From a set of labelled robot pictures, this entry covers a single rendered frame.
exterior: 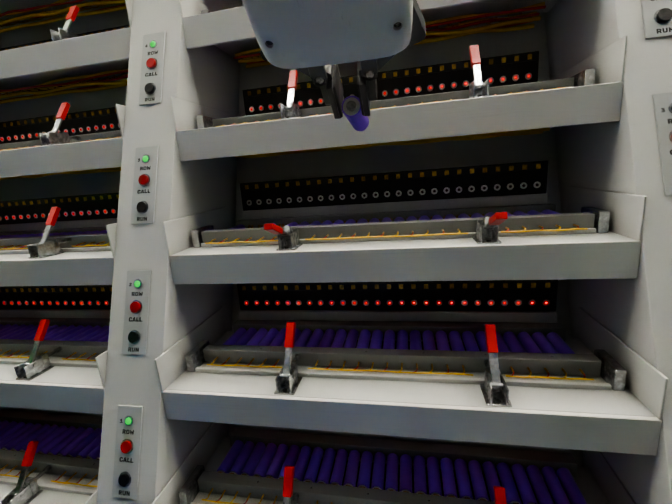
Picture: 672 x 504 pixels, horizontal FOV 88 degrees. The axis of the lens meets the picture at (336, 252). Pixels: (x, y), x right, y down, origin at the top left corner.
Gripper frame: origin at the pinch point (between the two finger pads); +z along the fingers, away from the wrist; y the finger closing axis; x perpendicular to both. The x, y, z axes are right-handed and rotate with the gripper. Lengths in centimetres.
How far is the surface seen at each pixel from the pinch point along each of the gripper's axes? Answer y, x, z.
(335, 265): -4.7, -10.4, 20.4
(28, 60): -61, 27, 15
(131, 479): -33, -39, 25
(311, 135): -8.3, 8.2, 17.5
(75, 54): -51, 27, 15
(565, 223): 25.1, -4.5, 23.0
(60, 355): -55, -23, 30
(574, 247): 24.0, -9.0, 19.2
